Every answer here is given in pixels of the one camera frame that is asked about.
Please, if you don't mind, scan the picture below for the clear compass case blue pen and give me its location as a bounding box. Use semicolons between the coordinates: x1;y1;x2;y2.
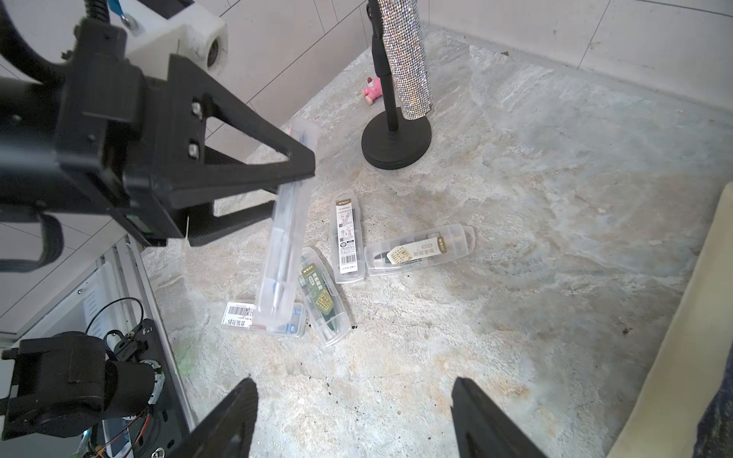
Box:
253;115;321;328

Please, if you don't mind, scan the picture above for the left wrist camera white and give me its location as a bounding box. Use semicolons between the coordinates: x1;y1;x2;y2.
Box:
108;0;229;79

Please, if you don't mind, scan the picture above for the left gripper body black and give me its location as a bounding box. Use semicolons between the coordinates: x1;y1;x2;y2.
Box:
1;18;166;247

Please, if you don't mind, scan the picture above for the pink toy figure far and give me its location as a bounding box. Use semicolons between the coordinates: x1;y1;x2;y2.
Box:
362;77;383;105

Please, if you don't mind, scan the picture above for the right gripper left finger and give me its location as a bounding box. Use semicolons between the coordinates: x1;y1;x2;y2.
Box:
167;378;259;458

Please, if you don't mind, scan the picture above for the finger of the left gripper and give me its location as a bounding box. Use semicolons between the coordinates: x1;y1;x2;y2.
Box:
165;55;315;208
187;200;275;247

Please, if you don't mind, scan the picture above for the glitter microphone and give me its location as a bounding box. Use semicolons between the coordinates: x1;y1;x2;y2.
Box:
377;0;433;120

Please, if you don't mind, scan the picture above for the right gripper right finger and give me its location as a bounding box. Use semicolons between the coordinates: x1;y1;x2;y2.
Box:
450;377;546;458

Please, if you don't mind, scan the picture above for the clear case red white label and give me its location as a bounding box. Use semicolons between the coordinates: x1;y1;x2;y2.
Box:
221;302;307;338

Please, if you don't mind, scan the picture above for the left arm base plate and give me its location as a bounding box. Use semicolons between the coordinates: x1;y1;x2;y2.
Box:
81;319;191;457

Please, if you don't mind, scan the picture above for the aluminium mounting rail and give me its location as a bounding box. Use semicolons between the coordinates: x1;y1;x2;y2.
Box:
1;236;198;457

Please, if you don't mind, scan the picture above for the small clear compass case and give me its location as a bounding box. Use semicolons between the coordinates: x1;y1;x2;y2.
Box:
365;223;476;276

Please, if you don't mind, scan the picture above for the black microphone stand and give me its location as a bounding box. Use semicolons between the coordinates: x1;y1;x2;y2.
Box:
361;0;433;170

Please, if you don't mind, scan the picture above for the clear compass case barcode label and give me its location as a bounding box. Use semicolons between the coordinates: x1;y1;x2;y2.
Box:
330;190;367;284

